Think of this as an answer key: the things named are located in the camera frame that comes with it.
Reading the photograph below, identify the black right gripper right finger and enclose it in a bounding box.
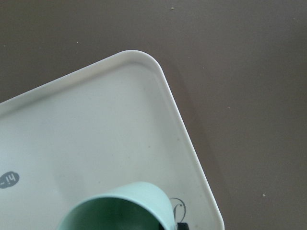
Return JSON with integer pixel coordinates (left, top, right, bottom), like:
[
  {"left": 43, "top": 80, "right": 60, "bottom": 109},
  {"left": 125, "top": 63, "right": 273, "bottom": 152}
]
[{"left": 177, "top": 222, "right": 188, "bottom": 230}]

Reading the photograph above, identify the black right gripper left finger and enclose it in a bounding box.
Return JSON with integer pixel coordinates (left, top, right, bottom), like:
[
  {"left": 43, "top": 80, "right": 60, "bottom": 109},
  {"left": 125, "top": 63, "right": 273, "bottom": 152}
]
[{"left": 158, "top": 224, "right": 165, "bottom": 230}]

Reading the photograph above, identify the green cup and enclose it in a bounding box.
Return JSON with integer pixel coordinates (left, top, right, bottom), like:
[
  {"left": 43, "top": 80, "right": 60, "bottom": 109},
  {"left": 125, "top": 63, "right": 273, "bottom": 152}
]
[{"left": 57, "top": 182, "right": 177, "bottom": 230}]

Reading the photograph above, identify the beige rabbit tray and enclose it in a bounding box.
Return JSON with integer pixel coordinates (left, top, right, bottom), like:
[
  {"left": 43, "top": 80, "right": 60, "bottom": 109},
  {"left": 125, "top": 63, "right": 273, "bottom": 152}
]
[{"left": 0, "top": 50, "right": 224, "bottom": 230}]

